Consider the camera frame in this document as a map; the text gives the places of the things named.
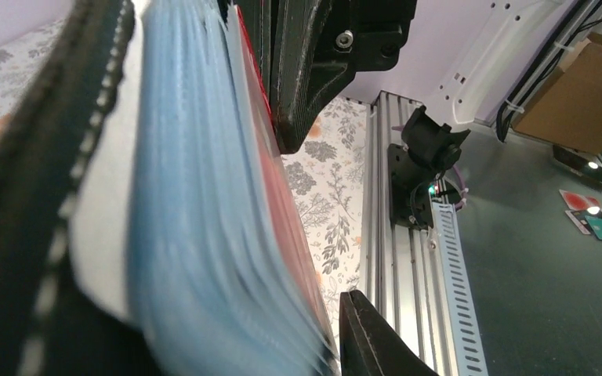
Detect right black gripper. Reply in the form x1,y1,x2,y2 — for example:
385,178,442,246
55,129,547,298
236,0,417,154

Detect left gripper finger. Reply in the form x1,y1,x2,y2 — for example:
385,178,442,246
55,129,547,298
339,290,436,376

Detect black leather card holder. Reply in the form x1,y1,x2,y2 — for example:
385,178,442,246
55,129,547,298
0,1,337,375

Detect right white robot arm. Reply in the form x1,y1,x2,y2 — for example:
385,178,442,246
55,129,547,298
237,1,568,154

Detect cards on floor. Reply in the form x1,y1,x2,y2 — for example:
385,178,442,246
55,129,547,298
559,190,602,240

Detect floral table mat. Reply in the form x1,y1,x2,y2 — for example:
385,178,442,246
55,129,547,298
0,21,367,329

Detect cardboard box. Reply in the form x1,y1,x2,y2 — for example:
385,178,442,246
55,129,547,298
513,33,602,154

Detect aluminium rail frame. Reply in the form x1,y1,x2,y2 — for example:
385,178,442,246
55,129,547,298
359,92,458,375

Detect white slotted cable duct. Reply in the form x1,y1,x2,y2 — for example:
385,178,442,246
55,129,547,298
432,202,488,375

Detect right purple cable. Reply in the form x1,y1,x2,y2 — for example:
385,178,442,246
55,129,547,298
391,123,471,213

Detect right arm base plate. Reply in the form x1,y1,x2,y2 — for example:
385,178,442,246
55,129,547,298
387,143,464,230

